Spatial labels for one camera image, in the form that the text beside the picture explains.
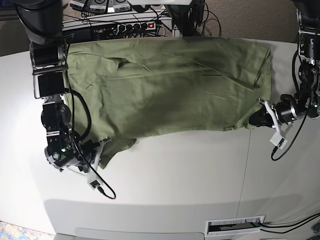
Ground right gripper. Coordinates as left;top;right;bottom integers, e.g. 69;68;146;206
72;140;100;174

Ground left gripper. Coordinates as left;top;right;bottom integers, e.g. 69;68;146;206
248;94;304;128

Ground green T-shirt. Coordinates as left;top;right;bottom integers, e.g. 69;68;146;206
67;37;272;168

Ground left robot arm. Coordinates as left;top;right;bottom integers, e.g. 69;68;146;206
248;0;320;128

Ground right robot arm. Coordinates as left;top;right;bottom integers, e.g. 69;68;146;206
13;0;99;175

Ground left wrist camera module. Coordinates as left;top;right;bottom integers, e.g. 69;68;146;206
270;132;288;150

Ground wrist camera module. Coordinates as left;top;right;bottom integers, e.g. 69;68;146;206
270;132;288;150
87;179;101;190

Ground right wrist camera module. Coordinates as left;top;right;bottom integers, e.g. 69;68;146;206
87;179;101;190

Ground table cable grommet slot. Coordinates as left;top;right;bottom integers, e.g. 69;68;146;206
204;215;266;237

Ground black cables on table edge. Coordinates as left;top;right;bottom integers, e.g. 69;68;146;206
259;213;320;234

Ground black power strip red switch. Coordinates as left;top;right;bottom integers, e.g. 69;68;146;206
92;21;157;36

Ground white overhead mount plate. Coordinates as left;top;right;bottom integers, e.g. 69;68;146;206
128;0;192;6

